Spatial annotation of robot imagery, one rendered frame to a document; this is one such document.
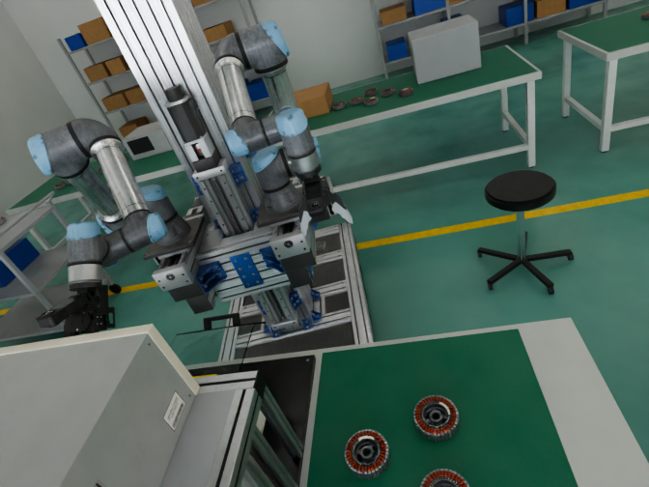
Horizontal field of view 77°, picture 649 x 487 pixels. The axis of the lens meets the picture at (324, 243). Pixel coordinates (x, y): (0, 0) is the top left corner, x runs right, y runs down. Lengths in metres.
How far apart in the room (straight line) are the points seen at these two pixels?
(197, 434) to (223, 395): 0.09
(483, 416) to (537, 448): 0.13
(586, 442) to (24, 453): 1.10
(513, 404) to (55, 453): 0.99
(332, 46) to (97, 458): 7.01
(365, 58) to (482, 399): 6.61
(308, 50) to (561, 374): 6.71
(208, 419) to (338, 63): 6.86
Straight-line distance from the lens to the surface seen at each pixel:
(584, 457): 1.17
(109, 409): 0.80
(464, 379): 1.26
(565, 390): 1.26
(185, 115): 1.67
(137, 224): 1.24
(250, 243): 1.74
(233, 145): 1.16
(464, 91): 3.30
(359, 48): 7.38
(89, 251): 1.16
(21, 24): 9.32
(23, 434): 0.87
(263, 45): 1.44
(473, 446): 1.16
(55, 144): 1.47
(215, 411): 0.93
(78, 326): 1.14
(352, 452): 1.16
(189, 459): 0.90
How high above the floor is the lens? 1.78
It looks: 33 degrees down
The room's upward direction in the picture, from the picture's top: 20 degrees counter-clockwise
